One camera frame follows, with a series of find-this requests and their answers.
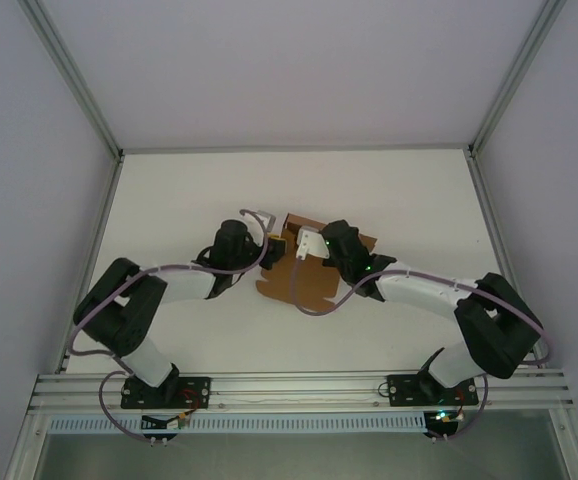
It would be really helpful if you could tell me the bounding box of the brown cardboard box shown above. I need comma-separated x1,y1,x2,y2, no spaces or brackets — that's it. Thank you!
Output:
254,212,378,306

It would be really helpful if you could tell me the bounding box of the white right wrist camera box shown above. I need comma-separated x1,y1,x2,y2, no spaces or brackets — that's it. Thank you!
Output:
296,224,323,259

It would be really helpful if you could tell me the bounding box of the aluminium table back rail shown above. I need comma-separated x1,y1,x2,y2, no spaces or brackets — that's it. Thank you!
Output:
121,144,472,152

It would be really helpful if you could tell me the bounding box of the aluminium mounting rail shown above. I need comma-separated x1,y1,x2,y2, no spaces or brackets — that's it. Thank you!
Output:
27,368,576,415

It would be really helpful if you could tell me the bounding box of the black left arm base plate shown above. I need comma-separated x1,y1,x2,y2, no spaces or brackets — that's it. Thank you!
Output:
120,375,213,410

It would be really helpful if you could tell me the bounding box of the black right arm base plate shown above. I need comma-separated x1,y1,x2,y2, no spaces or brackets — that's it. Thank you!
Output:
387,372,480,407

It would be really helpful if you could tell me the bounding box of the white slotted cable duct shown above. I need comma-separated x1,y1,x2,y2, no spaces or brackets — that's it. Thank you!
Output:
48,412,428,435

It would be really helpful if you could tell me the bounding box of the power connector wire bundle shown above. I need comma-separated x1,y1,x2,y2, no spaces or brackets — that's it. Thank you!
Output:
426,407,466,434
141,409,201,432

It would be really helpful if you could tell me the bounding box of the aluminium frame post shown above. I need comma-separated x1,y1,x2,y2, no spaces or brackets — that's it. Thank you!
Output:
467,0,568,159
18,0,124,160

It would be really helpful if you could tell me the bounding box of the aluminium frame leg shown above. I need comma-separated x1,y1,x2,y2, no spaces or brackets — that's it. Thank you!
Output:
1,412,53,480
548,407,578,480

